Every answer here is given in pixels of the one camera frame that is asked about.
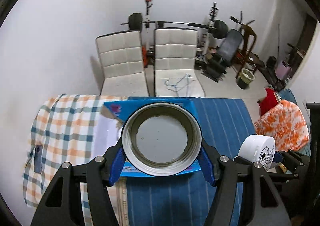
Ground wire clothes hangers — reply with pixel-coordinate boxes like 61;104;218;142
164;73;195;97

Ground white padded chair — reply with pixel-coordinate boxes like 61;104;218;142
96;30;149;97
154;28;205;98

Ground teal blue clothing pile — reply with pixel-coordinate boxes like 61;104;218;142
278;89;297;105

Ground plaid orange blue cloth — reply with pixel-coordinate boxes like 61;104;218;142
22;93;129;226

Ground round silver metal tin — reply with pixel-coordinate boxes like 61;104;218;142
121;102;202;177

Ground blue cardboard box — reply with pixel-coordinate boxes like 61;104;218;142
92;98;202;177

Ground white round cream jar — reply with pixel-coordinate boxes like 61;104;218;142
238;135;276;171

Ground red plastic bag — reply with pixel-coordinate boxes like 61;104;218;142
142;45;149;67

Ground right white padded chair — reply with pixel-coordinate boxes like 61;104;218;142
154;28;205;98

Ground black weight bench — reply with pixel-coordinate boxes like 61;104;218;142
203;29;243;82

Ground pink small appliance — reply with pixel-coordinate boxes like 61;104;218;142
275;60;291;81

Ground green waste bin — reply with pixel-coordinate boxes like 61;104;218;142
236;68;255;90

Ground orange white floral cloth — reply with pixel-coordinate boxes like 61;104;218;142
254;100;310;151

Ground left white padded chair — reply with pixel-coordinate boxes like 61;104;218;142
96;30;149;97

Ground brown wooden chair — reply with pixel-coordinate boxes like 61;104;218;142
235;24;264;78

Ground barbell with black weights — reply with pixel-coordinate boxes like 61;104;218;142
120;12;229;39

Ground blue striped table cloth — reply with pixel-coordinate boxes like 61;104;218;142
126;98;255;225

